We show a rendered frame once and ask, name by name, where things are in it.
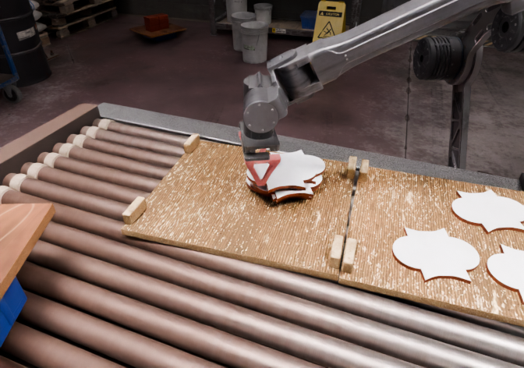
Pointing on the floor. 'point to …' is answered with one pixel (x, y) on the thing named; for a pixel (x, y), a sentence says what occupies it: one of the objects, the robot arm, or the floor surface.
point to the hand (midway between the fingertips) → (258, 171)
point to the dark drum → (20, 33)
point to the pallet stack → (72, 1)
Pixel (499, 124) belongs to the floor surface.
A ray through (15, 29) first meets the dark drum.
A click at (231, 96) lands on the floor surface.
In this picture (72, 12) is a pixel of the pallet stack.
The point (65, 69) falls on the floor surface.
